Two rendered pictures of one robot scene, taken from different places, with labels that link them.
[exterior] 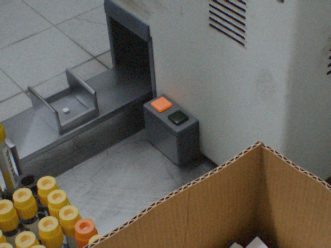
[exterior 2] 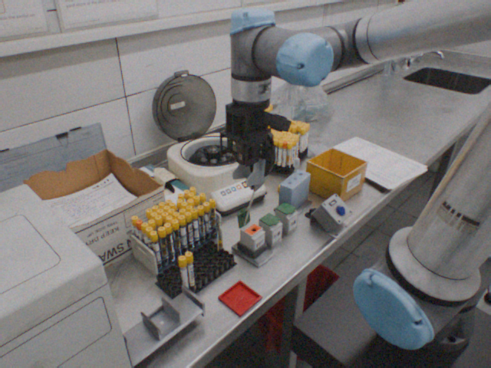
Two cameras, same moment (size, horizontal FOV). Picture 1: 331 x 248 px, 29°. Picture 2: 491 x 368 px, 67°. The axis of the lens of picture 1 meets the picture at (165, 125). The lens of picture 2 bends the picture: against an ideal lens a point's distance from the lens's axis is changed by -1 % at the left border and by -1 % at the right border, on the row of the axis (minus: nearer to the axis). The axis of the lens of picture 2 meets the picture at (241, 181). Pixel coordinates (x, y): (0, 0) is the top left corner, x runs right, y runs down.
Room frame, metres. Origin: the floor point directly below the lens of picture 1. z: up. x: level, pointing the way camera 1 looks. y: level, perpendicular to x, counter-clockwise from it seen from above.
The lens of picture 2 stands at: (1.01, 0.17, 1.52)
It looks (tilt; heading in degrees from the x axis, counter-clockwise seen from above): 32 degrees down; 169
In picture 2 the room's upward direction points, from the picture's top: straight up
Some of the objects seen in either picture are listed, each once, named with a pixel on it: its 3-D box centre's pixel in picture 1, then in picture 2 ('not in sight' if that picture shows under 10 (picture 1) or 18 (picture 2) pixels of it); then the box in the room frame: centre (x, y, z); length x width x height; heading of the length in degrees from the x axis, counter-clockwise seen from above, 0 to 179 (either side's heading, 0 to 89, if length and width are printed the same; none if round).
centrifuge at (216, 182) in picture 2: not in sight; (216, 169); (0.00, 0.28, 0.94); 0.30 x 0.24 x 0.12; 26
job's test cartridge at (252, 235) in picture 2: not in sight; (252, 239); (0.33, 0.32, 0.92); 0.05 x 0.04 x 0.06; 37
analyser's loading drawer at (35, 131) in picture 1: (83, 98); (151, 328); (0.54, 0.09, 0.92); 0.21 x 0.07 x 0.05; 125
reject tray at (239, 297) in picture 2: not in sight; (239, 297); (0.46, 0.27, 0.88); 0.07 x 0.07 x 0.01; 35
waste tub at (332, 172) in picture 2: not in sight; (335, 175); (0.09, 0.63, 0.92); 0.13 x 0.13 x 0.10; 33
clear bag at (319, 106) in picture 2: not in sight; (312, 98); (-0.53, 0.78, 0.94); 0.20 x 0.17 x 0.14; 106
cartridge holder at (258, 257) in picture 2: not in sight; (252, 248); (0.33, 0.32, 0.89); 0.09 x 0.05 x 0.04; 37
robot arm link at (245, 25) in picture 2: not in sight; (253, 44); (0.35, 0.31, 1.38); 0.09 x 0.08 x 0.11; 26
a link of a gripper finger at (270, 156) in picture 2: not in sight; (264, 156); (0.35, 0.34, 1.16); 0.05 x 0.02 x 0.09; 37
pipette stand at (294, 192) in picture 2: not in sight; (294, 193); (0.16, 0.48, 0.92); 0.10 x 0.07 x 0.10; 132
